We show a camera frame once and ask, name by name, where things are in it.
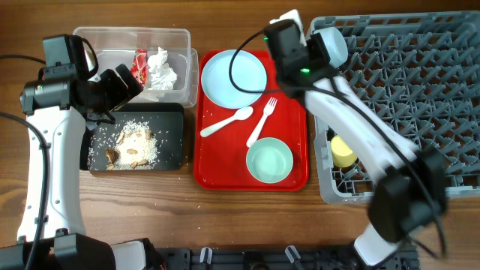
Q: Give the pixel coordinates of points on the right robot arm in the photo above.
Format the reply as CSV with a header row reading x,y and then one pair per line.
x,y
410,183

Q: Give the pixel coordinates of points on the grey dishwasher rack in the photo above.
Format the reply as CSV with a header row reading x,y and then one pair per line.
x,y
419,72

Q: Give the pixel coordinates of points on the rice and food scraps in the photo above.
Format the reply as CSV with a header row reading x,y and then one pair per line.
x,y
128,145

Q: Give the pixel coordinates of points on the clear plastic bin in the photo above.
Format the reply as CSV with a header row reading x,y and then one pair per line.
x,y
117,45

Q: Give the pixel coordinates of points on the cream plastic spoon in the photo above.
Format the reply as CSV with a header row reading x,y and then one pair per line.
x,y
240,115

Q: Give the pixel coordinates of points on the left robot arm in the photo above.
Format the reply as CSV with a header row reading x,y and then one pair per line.
x,y
66,99

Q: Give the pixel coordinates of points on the red serving tray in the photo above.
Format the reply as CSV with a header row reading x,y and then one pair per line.
x,y
229,81

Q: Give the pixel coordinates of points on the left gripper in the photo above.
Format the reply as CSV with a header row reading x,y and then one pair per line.
x,y
121,92

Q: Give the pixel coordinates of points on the light blue bowl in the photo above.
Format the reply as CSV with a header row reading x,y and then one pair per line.
x,y
335,45

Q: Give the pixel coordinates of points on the black plastic tray bin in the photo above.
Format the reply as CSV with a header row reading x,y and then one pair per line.
x,y
168,118

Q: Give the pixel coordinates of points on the cream plastic fork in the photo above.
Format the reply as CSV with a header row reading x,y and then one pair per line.
x,y
269,108

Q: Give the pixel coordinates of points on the mint green bowl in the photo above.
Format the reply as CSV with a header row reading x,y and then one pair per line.
x,y
269,160

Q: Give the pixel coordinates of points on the yellow plastic cup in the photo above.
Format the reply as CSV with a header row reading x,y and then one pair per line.
x,y
342,155

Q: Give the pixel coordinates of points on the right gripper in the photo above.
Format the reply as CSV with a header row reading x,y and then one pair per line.
x,y
316,47

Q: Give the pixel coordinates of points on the white tissue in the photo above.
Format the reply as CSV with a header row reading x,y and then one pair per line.
x,y
160,76

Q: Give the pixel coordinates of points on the red snack wrapper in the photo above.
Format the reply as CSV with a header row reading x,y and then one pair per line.
x,y
139,67

